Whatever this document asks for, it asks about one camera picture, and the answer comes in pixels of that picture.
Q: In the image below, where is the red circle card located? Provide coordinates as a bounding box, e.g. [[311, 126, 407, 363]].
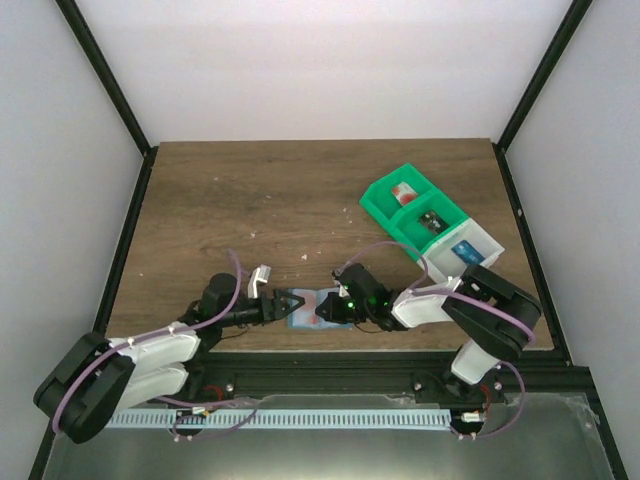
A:
[[391, 182, 418, 206], [294, 291, 318, 328]]

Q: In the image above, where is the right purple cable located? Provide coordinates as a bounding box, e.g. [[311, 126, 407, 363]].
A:
[[344, 242, 534, 441]]

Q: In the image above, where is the green bin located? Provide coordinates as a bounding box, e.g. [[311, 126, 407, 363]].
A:
[[389, 189, 469, 254], [359, 163, 438, 231]]

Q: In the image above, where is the right black frame post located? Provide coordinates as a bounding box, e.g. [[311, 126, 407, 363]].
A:
[[492, 0, 594, 151]]

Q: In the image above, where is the blue card in bin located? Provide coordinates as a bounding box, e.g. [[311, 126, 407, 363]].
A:
[[451, 240, 485, 265]]

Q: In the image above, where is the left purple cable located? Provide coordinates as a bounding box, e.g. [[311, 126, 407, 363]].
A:
[[52, 248, 261, 441]]

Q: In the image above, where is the white slotted cable duct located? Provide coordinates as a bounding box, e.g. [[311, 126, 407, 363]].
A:
[[107, 409, 451, 430]]

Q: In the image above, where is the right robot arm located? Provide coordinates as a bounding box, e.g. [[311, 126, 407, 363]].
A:
[[315, 263, 543, 386]]

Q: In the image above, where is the left black frame post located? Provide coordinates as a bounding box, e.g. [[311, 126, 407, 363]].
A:
[[54, 0, 154, 156]]

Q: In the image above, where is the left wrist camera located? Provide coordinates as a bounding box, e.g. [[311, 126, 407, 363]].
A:
[[247, 264, 271, 299]]

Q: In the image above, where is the black card in bin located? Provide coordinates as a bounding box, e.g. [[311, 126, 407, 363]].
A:
[[419, 210, 449, 236]]

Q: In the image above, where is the green bin far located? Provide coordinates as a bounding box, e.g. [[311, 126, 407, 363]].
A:
[[359, 163, 438, 231]]

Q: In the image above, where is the green bin middle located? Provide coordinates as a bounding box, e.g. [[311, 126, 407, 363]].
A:
[[389, 189, 469, 254]]

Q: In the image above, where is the blue card holder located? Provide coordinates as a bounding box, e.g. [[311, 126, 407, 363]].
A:
[[287, 287, 352, 330]]

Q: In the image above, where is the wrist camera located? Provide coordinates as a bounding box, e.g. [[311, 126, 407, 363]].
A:
[[247, 264, 271, 299], [332, 265, 354, 288]]

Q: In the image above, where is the purple cable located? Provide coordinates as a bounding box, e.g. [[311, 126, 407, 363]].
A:
[[344, 242, 534, 441], [52, 248, 261, 441]]

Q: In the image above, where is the black aluminium front rail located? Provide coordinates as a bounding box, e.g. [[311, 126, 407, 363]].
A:
[[196, 351, 595, 398]]

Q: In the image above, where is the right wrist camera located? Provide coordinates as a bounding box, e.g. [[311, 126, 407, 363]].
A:
[[332, 265, 354, 288]]

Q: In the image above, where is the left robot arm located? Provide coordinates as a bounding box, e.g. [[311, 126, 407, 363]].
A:
[[33, 273, 305, 444]]

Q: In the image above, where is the white bin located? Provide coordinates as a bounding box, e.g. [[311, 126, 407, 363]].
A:
[[422, 218, 505, 283]]

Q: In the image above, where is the black frame post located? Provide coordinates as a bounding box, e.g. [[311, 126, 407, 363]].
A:
[[54, 0, 154, 156], [492, 0, 594, 151]]

